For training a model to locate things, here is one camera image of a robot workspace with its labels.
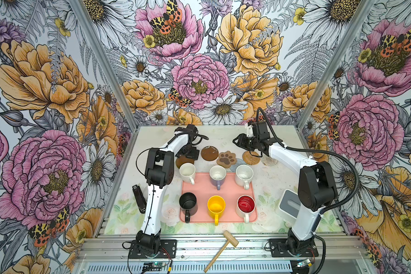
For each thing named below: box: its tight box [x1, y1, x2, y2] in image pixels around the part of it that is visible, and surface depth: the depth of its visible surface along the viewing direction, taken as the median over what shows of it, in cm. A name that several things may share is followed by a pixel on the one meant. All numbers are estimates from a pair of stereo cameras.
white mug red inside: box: [235, 194, 256, 224], surface depth 81 cm
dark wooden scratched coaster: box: [200, 145, 219, 161], surface depth 109 cm
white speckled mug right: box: [235, 164, 255, 191], surface depth 91 cm
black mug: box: [179, 192, 199, 224], surface depth 82 cm
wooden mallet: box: [203, 230, 240, 273], surface depth 77 cm
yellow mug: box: [207, 195, 226, 227], surface depth 81 cm
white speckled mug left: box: [179, 162, 196, 185], surface depth 91 cm
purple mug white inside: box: [208, 164, 227, 191], surface depth 90 cm
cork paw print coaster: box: [216, 150, 237, 169], surface depth 106 cm
